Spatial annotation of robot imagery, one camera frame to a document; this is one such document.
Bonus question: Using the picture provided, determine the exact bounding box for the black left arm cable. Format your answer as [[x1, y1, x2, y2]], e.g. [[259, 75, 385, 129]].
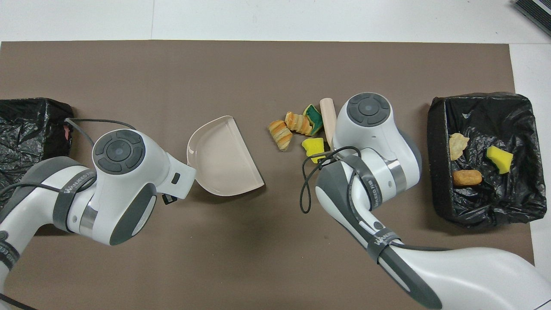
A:
[[0, 118, 137, 192]]

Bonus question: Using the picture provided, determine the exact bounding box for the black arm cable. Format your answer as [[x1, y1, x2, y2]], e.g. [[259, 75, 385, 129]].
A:
[[300, 146, 442, 252], [0, 118, 137, 192]]

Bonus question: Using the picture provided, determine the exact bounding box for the black ribbed object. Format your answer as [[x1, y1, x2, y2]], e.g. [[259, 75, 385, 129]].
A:
[[512, 0, 551, 37]]

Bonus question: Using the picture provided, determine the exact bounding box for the beige plastic dustpan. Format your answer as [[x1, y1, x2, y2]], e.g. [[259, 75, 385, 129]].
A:
[[186, 115, 265, 197]]

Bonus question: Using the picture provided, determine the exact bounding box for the green yellow sponge piece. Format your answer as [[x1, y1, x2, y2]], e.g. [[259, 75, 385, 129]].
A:
[[303, 105, 324, 136]]

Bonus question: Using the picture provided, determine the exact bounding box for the beige hand brush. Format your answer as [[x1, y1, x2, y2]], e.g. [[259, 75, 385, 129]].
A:
[[319, 98, 337, 149]]

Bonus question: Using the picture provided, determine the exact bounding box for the black bag lined bin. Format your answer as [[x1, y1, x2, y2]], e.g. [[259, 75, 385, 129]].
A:
[[0, 98, 74, 203], [427, 92, 547, 228]]

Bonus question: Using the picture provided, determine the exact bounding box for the brown bread roll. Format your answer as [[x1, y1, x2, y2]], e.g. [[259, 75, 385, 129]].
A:
[[453, 169, 483, 187]]

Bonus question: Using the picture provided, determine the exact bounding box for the brown table mat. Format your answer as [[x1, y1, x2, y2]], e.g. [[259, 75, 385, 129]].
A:
[[0, 40, 539, 310]]

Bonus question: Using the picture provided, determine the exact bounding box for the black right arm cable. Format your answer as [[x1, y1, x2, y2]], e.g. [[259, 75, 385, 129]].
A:
[[300, 146, 442, 252]]

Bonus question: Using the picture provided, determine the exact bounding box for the golden croissant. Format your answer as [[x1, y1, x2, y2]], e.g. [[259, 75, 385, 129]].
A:
[[285, 112, 313, 136], [449, 133, 470, 161]]

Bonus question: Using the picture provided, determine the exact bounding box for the pale flaky pastry piece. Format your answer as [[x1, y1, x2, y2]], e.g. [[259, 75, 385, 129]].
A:
[[268, 120, 293, 151]]

